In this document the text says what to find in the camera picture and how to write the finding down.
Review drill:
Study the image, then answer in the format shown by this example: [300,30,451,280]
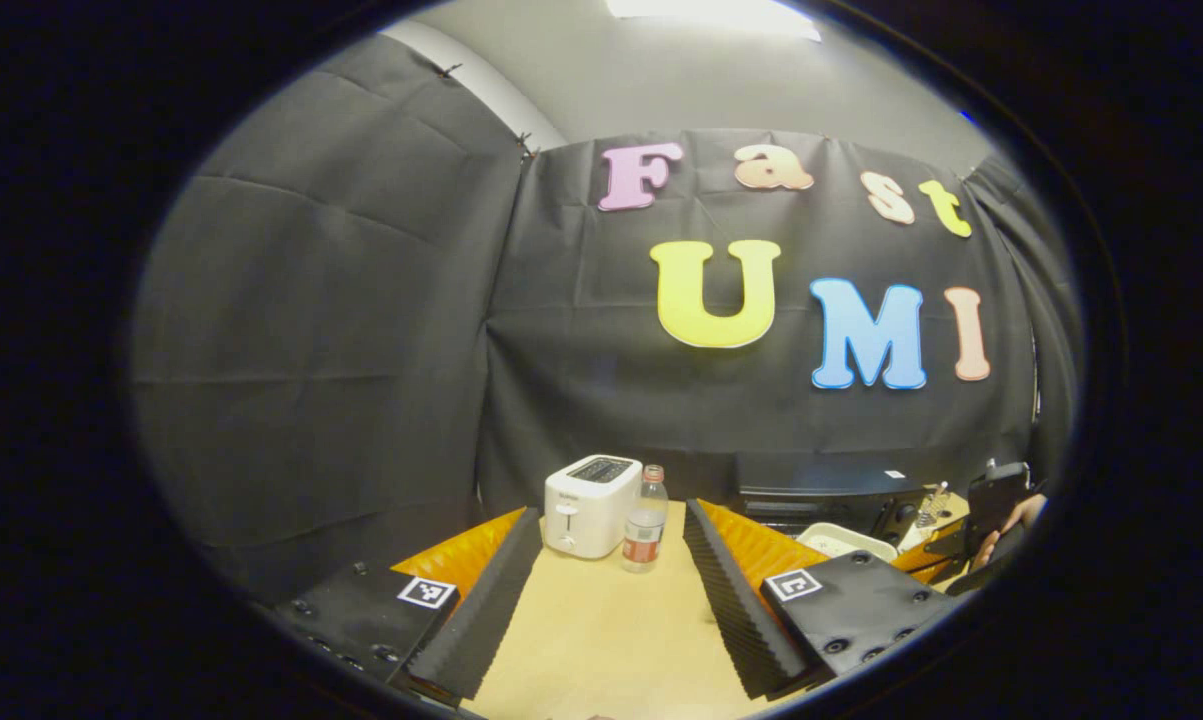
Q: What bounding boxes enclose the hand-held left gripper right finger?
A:
[683,499,958,701]

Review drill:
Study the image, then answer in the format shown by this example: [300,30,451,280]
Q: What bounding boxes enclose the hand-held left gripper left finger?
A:
[276,507,544,703]

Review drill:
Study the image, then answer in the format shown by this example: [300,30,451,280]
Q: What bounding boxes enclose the beige baking tray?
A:
[796,522,900,563]

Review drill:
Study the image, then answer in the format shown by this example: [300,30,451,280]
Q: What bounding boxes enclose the black electric oven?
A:
[736,462,967,543]

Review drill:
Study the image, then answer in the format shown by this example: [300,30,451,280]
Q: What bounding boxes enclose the clear plastic water bottle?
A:
[621,465,670,574]

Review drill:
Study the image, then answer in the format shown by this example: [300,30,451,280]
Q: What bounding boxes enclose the white toaster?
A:
[544,455,645,561]

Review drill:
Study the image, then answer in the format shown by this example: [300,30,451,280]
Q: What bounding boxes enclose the black backdrop cloth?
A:
[131,35,1087,603]

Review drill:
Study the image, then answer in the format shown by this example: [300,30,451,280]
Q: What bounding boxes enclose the large ceiling light panel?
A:
[606,0,823,43]

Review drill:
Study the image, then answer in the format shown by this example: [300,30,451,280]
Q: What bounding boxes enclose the wire mesh holder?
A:
[914,482,954,528]

